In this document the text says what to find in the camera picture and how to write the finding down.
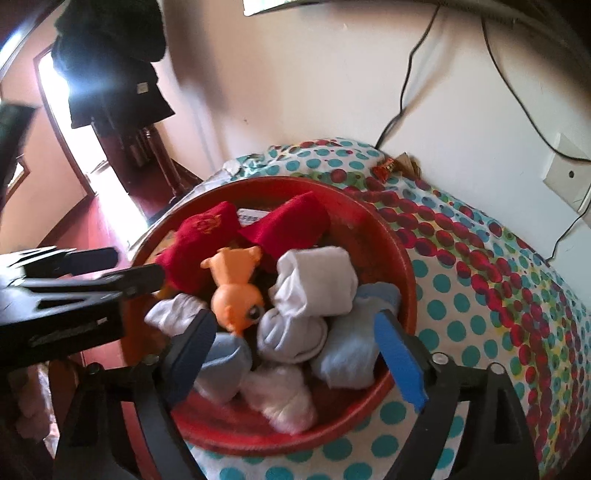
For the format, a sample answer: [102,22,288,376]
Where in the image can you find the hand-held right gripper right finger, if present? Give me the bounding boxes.
[373,309,541,480]

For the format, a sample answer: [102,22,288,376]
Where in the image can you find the red basin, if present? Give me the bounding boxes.
[121,175,419,457]

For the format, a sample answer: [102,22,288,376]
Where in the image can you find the brown paper scrap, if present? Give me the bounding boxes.
[392,152,423,178]

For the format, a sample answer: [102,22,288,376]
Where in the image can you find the grey-white sock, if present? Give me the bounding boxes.
[256,307,329,367]

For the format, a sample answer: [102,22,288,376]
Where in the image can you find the polka dot blanket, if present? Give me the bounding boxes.
[185,136,591,480]

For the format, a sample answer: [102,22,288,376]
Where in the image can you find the red sock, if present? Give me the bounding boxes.
[154,200,243,294]
[238,191,331,259]

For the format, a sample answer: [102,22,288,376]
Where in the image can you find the dark hanging clothes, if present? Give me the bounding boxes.
[51,0,177,137]

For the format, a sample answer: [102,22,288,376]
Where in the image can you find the grey-blue sock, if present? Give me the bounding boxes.
[191,332,254,407]

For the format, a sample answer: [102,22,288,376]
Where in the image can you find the light blue sock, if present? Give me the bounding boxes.
[309,282,402,389]

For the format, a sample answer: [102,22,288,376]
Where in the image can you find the small white sock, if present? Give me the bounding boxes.
[144,295,209,335]

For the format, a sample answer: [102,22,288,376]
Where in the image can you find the orange toy fish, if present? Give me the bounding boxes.
[201,246,267,335]

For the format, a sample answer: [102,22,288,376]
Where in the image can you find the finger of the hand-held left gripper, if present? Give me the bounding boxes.
[23,263,167,310]
[9,247,119,278]

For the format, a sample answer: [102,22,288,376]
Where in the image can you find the dark wooden coat stand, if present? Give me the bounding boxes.
[92,120,204,222]

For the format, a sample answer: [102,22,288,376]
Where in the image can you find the white fluffy sock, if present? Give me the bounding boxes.
[240,364,318,435]

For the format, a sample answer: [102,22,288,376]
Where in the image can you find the white wall socket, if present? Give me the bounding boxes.
[542,133,591,214]

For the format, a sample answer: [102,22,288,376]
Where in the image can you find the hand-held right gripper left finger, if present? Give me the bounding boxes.
[53,308,219,480]

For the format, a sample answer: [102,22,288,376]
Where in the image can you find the thin black cable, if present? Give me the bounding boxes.
[374,2,439,148]

